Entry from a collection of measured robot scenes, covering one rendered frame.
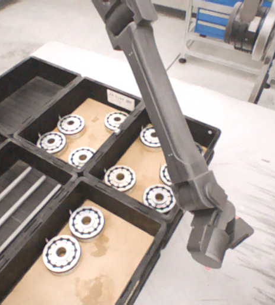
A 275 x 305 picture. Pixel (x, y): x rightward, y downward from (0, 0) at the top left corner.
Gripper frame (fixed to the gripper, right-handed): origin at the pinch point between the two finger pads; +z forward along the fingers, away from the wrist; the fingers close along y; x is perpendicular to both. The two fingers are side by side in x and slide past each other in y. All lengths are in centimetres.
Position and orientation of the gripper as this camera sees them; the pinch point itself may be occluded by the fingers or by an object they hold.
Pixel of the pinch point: (221, 251)
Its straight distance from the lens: 76.6
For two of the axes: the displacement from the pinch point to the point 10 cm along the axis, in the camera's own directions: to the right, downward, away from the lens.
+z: 2.4, 6.6, 7.1
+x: -5.2, -5.3, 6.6
